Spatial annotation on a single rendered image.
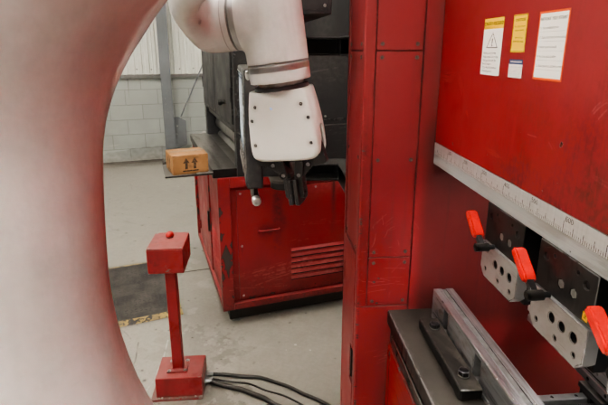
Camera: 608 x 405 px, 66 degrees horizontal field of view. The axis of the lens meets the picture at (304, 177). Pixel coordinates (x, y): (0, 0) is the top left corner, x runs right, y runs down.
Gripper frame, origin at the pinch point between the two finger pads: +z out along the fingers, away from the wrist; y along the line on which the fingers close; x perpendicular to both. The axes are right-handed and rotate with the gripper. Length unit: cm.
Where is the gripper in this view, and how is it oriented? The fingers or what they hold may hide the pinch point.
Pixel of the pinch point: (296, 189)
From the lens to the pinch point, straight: 69.8
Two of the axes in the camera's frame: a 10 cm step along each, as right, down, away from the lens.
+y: 9.4, -0.3, -3.3
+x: 3.1, -3.1, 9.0
